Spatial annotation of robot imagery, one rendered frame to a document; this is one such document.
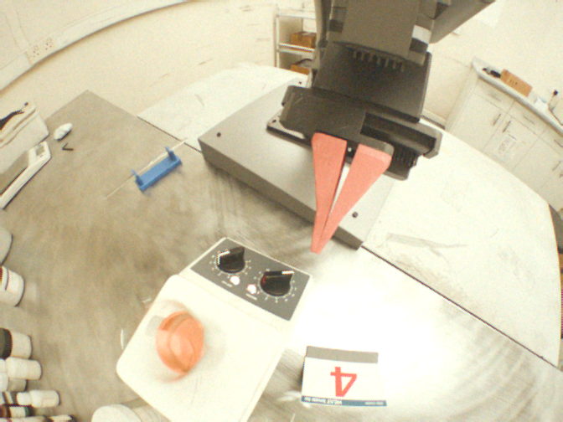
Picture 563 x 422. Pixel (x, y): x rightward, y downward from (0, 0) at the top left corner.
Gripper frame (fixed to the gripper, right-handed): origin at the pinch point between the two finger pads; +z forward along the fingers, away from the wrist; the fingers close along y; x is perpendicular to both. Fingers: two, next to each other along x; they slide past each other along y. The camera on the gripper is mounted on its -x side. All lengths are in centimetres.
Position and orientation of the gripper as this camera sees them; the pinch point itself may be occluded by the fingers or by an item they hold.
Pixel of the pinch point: (319, 240)
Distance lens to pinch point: 15.7
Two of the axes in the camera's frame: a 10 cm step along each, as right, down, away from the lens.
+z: -3.3, 9.4, 1.3
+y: 9.0, 3.5, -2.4
